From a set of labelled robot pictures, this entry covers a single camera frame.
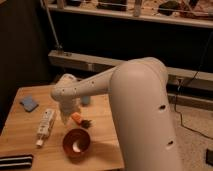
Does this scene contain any metal pole stand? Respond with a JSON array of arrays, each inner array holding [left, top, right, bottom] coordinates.
[[43, 0, 65, 54]]

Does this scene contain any blue sponge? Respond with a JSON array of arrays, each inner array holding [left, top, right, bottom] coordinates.
[[20, 96, 39, 112]]

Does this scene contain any small blue cup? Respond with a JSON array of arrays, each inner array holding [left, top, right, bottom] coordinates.
[[81, 96, 91, 105]]

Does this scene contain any red bowl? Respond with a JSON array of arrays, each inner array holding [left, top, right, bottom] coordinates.
[[63, 129, 91, 158]]

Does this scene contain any black cable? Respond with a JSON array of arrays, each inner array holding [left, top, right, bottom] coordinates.
[[173, 31, 213, 141]]

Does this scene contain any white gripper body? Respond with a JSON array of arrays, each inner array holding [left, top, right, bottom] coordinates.
[[59, 99, 80, 125]]

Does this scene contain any white tube bottle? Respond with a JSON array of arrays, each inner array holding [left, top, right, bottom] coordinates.
[[36, 109, 56, 148]]

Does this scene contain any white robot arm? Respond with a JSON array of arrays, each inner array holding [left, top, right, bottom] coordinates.
[[51, 57, 183, 171]]

